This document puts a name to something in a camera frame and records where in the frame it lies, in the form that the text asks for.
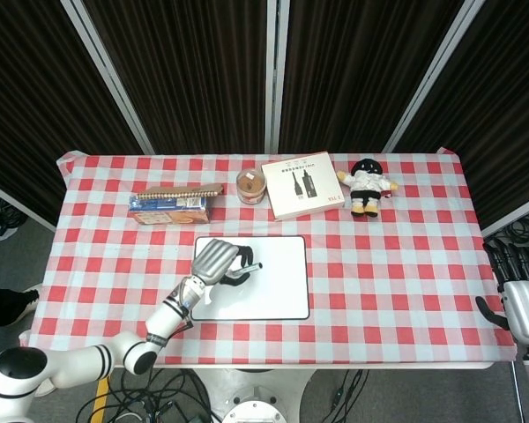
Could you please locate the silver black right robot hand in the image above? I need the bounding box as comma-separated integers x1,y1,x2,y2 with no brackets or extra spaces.
474,237,529,349

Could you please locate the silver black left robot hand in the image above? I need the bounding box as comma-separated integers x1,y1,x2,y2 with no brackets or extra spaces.
190,236,256,290

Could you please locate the white writing board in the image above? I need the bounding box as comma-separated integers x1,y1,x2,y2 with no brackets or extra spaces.
190,235,310,322

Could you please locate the orange blue cookie box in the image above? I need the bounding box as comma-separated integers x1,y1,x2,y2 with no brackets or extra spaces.
128,193,212,225

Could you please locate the brown spiral notebook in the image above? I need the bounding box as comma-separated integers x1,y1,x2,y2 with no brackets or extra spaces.
135,183,225,202

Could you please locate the small glass jar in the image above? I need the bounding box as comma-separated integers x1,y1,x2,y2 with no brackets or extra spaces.
235,168,266,205

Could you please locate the white adapter product box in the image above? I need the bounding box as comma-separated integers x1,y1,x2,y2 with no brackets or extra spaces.
260,152,346,221

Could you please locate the red white checkered tablecloth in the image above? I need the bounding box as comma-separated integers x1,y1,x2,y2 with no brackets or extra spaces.
19,147,518,367

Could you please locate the plush doll in white shirt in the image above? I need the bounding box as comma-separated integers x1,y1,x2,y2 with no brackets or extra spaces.
337,158,399,219

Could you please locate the yellow floor tape strip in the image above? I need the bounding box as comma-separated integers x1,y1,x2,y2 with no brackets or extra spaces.
90,376,112,423

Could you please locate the person's white shoe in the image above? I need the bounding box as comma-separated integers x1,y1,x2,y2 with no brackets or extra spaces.
21,284,43,325

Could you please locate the dark fabric partition panel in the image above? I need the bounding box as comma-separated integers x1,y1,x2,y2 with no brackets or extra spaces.
383,0,529,239
0,0,155,234
266,0,486,154
61,0,278,154

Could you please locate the person's black trouser leg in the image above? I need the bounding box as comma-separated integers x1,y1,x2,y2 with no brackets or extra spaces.
0,285,28,330

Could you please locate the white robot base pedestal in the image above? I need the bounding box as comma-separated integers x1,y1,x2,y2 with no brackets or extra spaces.
193,367,315,423

